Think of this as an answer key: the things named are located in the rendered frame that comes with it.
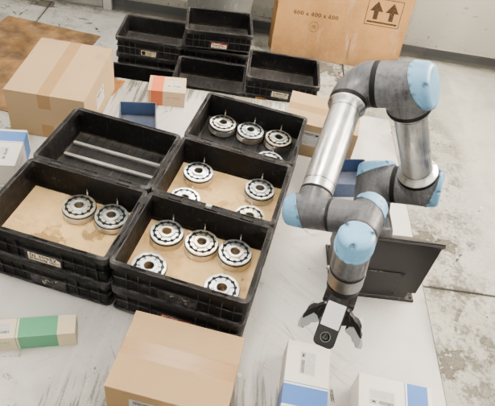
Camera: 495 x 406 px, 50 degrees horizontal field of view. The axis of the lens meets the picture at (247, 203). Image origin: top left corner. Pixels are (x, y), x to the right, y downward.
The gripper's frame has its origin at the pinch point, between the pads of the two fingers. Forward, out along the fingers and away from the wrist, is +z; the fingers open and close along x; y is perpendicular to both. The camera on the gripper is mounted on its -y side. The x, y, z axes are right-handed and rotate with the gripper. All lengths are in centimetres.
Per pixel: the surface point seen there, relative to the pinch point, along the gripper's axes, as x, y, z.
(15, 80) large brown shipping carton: 140, 59, 1
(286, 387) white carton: 7.0, -4.2, 21.8
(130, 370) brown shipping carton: 42.4, -20.7, 10.9
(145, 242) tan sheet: 62, 18, 14
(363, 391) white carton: -12.2, 3.7, 23.8
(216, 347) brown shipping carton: 26.5, -5.7, 12.9
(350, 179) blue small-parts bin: 14, 96, 34
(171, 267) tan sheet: 50, 13, 15
